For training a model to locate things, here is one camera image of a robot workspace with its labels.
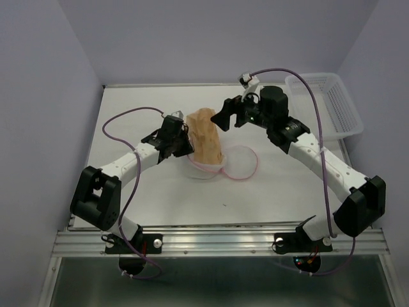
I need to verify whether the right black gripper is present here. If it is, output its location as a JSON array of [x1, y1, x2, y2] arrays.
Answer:
[[210, 86, 272, 131]]

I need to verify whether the beige bra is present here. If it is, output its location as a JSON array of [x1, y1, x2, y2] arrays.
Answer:
[[186, 108, 224, 165]]

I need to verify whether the white mesh laundry bag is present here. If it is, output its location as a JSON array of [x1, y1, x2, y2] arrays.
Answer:
[[181, 145, 259, 181]]

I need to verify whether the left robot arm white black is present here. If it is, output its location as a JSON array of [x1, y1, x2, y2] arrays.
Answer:
[[70, 115, 193, 256]]

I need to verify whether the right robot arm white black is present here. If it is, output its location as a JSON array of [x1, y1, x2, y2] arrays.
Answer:
[[211, 86, 386, 255]]

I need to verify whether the white plastic basket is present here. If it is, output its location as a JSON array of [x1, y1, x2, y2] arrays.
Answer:
[[285, 73, 364, 141]]

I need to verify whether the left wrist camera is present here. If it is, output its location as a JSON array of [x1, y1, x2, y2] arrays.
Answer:
[[170, 110, 184, 120]]

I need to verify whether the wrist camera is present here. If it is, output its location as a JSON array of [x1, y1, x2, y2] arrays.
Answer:
[[238, 72, 259, 101], [170, 110, 184, 120]]

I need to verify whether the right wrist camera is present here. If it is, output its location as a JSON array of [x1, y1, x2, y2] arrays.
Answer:
[[238, 72, 259, 101]]

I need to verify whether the aluminium mounting rail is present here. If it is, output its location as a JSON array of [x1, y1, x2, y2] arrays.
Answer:
[[52, 222, 390, 258]]

